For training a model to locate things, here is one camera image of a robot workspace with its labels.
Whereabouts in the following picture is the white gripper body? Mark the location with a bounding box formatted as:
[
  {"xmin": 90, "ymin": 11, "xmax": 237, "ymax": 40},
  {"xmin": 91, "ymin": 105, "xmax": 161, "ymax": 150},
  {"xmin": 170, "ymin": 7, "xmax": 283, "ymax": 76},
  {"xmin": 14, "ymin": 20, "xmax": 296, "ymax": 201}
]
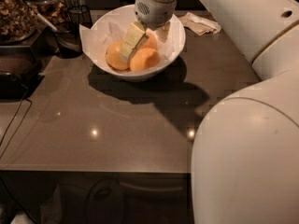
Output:
[{"xmin": 135, "ymin": 0, "xmax": 177, "ymax": 28}]

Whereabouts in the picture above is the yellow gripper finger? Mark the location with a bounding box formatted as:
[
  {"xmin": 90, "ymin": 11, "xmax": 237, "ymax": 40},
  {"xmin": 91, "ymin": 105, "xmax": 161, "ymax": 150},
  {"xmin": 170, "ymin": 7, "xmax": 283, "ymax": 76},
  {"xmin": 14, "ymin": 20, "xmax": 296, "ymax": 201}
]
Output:
[
  {"xmin": 121, "ymin": 21, "xmax": 149, "ymax": 63},
  {"xmin": 157, "ymin": 22, "xmax": 170, "ymax": 43}
]

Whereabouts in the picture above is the orange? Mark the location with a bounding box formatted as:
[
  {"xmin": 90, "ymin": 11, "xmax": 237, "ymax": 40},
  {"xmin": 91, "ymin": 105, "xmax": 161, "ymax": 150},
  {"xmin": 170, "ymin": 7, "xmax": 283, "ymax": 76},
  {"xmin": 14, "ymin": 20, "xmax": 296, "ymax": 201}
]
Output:
[
  {"xmin": 141, "ymin": 32, "xmax": 157, "ymax": 49},
  {"xmin": 106, "ymin": 42, "xmax": 129, "ymax": 71},
  {"xmin": 130, "ymin": 48, "xmax": 161, "ymax": 72}
]

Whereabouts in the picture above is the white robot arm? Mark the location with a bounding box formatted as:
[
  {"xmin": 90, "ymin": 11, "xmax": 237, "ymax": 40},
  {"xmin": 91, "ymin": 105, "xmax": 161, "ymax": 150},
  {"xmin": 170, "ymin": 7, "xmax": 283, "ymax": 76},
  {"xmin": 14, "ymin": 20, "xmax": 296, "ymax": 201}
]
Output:
[{"xmin": 192, "ymin": 0, "xmax": 299, "ymax": 224}]

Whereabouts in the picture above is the white ceramic bowl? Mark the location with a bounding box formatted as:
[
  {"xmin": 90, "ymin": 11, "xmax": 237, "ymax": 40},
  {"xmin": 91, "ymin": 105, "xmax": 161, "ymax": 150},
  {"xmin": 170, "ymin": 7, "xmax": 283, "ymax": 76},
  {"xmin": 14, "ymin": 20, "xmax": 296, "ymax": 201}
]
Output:
[{"xmin": 80, "ymin": 5, "xmax": 186, "ymax": 82}]

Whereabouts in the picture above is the white paper bowl liner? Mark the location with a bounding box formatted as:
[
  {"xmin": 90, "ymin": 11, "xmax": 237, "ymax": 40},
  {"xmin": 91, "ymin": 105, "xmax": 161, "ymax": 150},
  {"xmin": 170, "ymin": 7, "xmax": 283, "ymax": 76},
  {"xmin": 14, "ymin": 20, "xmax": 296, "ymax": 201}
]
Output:
[{"xmin": 79, "ymin": 21, "xmax": 179, "ymax": 74}]

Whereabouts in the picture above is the crumpled beige napkin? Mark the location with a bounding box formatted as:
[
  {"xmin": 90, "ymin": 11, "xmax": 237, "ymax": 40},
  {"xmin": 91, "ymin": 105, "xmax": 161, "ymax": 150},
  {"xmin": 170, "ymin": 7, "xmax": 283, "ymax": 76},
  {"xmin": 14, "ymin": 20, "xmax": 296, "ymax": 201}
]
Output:
[{"xmin": 179, "ymin": 12, "xmax": 221, "ymax": 35}]

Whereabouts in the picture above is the large glass snack jar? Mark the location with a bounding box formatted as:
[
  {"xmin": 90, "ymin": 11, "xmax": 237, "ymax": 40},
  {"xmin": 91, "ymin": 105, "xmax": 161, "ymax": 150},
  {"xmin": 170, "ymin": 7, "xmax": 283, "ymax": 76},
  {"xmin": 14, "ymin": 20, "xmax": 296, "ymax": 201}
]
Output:
[{"xmin": 0, "ymin": 0, "xmax": 36, "ymax": 45}]

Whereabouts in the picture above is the black countertop appliance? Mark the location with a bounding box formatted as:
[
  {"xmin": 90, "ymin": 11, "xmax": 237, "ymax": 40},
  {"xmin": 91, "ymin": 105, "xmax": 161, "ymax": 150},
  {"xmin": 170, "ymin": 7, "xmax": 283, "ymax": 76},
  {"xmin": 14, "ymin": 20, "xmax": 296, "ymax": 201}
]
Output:
[{"xmin": 0, "ymin": 53, "xmax": 43, "ymax": 100}]

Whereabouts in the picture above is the black wire mesh cup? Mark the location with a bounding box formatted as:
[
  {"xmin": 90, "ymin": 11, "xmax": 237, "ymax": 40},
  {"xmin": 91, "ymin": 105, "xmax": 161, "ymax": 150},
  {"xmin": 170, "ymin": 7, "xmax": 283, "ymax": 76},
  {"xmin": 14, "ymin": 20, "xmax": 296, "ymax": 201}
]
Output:
[{"xmin": 68, "ymin": 5, "xmax": 93, "ymax": 28}]

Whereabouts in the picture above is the black power cable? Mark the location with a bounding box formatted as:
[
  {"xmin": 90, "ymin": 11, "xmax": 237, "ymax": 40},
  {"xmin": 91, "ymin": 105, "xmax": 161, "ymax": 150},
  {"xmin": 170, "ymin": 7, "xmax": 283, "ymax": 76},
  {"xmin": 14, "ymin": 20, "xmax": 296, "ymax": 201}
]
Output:
[{"xmin": 0, "ymin": 82, "xmax": 34, "ymax": 161}]

